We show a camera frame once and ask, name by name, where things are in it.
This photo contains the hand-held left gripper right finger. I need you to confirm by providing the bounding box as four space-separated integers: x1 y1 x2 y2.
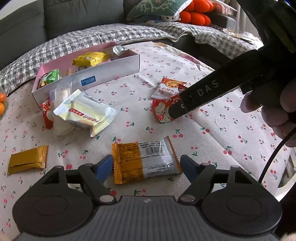
178 155 252 205

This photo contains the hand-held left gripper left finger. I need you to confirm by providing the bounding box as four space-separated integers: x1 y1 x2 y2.
43 155 116 205

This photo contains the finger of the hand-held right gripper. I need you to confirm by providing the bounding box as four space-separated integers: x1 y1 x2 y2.
168 49 260 120

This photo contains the white cookie print snack packet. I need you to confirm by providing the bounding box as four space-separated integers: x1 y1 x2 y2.
151 77 188 99

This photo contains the orange and silver snack packet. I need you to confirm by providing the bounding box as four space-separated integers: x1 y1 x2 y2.
112 136 183 184

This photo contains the cream snack packet red label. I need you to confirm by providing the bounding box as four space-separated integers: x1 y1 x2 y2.
53 89 118 138

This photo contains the large white bread packet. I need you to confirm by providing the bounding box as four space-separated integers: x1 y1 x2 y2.
48 88 78 145

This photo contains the pink cardboard box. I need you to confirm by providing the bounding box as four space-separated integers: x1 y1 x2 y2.
32 42 140 107

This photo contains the gold snack packet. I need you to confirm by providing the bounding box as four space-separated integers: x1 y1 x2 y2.
8 146 49 175

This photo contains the yellow snack packet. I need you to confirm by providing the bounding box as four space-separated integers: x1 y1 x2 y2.
73 52 110 67

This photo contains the green snack packet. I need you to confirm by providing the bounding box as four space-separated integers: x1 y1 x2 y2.
38 69 60 88

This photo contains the person's right hand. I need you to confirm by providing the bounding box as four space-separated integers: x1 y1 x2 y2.
240 80 296 147

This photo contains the cherry print tablecloth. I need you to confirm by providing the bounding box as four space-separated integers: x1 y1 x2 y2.
0 42 296 241

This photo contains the floral cloth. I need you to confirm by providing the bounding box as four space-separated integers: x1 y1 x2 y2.
154 42 208 72

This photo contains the orange plush toy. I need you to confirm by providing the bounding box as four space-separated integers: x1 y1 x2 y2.
179 0 215 26

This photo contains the green embroidered cushion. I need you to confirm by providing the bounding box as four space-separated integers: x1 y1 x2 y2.
126 0 193 21

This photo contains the grey plaid blanket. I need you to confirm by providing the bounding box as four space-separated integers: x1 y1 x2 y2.
0 21 264 93

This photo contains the glass jar with spout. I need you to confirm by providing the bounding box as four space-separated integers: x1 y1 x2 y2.
0 75 10 121

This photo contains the dark grey sofa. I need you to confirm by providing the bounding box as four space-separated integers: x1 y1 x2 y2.
0 0 262 70

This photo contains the black cable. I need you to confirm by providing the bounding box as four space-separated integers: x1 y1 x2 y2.
257 130 296 184

